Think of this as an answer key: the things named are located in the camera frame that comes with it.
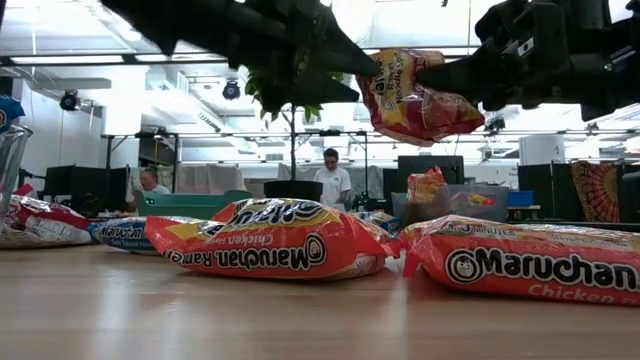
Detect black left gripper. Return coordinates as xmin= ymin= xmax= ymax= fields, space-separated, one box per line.
xmin=219 ymin=0 xmax=380 ymax=114

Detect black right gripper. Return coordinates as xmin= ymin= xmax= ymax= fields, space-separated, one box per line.
xmin=417 ymin=0 xmax=614 ymax=121

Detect red beef noodle packet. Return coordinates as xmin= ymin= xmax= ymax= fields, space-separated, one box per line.
xmin=0 ymin=183 xmax=95 ymax=250
xmin=355 ymin=48 xmax=486 ymax=148

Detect orange chicken noodle packet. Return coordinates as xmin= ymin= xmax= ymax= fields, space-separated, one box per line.
xmin=399 ymin=213 xmax=640 ymax=307
xmin=143 ymin=197 xmax=402 ymax=281
xmin=407 ymin=166 xmax=449 ymax=207
xmin=467 ymin=193 xmax=499 ymax=208

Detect blue soy sauce noodle packet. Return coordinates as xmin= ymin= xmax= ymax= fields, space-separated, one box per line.
xmin=0 ymin=94 xmax=26 ymax=134
xmin=88 ymin=215 xmax=201 ymax=254
xmin=349 ymin=210 xmax=402 ymax=234

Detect white square column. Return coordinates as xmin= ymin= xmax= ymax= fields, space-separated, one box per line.
xmin=518 ymin=134 xmax=566 ymax=166

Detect person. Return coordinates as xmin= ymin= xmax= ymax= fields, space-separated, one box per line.
xmin=313 ymin=147 xmax=353 ymax=211
xmin=124 ymin=168 xmax=171 ymax=214

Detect potted green plant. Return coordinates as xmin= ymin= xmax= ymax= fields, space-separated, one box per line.
xmin=244 ymin=64 xmax=346 ymax=202

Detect black office partition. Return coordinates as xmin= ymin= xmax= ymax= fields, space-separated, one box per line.
xmin=517 ymin=162 xmax=584 ymax=211

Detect blue storage box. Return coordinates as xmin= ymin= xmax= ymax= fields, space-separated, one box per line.
xmin=507 ymin=190 xmax=536 ymax=207

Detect grey translucent plastic bin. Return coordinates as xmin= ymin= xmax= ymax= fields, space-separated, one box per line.
xmin=391 ymin=184 xmax=510 ymax=226

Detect orange patterned cloth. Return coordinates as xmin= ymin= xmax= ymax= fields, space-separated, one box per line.
xmin=571 ymin=160 xmax=621 ymax=215

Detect black office chair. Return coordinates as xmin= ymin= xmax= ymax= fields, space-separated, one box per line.
xmin=619 ymin=172 xmax=640 ymax=219

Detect long ceiling light panel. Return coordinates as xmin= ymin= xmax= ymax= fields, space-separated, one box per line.
xmin=9 ymin=54 xmax=124 ymax=65

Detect black desk screens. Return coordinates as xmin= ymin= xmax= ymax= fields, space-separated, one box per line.
xmin=43 ymin=165 xmax=129 ymax=210

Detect clear plastic bin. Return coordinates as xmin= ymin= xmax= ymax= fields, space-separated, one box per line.
xmin=0 ymin=124 xmax=34 ymax=221

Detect black metal rig frame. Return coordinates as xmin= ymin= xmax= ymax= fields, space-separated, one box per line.
xmin=99 ymin=130 xmax=181 ymax=199

